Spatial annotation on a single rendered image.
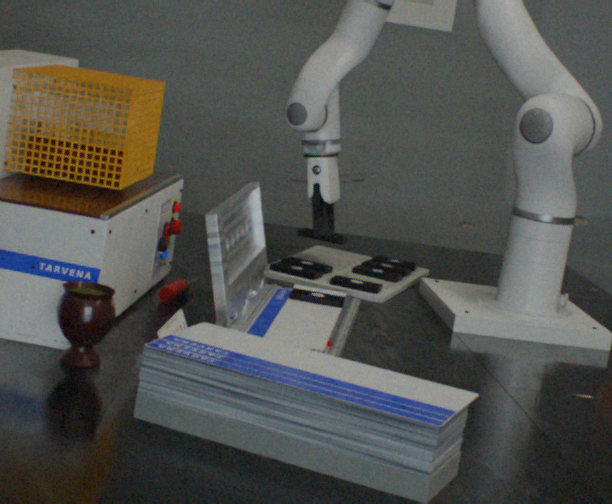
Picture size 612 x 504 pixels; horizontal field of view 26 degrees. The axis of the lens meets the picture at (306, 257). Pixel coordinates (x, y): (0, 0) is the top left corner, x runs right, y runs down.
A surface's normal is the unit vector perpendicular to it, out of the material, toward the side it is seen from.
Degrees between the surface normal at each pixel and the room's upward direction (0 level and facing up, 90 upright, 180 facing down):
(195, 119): 90
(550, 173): 126
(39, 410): 0
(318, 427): 90
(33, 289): 69
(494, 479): 0
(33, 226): 90
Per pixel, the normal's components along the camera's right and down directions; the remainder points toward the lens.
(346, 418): -0.38, 0.11
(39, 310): -0.11, -0.20
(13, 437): 0.15, -0.97
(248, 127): 0.13, 0.21
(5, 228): -0.11, 0.17
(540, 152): -0.43, 0.65
